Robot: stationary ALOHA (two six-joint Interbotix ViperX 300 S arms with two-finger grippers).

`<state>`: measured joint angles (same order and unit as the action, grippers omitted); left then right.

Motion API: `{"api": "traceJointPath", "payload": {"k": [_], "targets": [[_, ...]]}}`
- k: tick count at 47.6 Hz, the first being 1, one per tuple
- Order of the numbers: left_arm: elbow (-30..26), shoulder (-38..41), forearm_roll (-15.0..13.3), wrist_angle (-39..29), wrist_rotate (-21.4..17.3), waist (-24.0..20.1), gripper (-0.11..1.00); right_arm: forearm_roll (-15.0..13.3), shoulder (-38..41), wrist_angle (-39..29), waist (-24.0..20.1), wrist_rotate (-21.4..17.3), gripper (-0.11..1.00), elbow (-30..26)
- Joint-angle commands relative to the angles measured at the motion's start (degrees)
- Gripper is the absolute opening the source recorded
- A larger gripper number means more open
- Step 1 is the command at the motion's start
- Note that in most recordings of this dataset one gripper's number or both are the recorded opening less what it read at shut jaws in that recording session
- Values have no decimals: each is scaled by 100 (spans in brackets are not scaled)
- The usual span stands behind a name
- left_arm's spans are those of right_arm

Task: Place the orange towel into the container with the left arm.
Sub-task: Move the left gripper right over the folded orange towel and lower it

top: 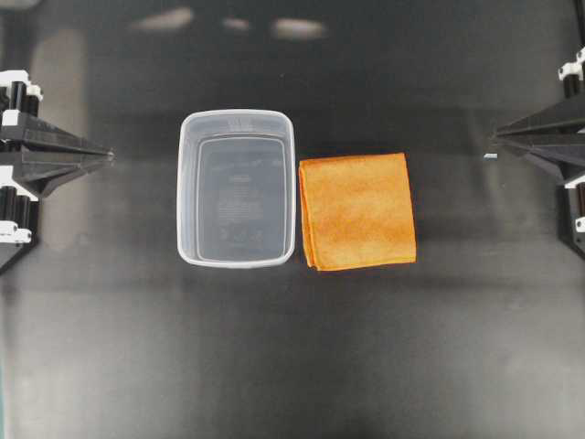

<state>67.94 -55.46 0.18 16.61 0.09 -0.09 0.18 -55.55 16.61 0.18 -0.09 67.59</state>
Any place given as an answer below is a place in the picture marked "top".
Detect clear plastic container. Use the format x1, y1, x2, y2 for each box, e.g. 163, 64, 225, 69
176, 109, 296, 269

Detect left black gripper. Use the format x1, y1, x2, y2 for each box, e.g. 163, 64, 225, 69
1, 70, 114, 273

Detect folded orange towel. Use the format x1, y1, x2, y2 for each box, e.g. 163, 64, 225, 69
299, 153, 417, 272

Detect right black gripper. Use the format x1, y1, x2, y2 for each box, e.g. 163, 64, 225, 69
491, 47, 584, 256

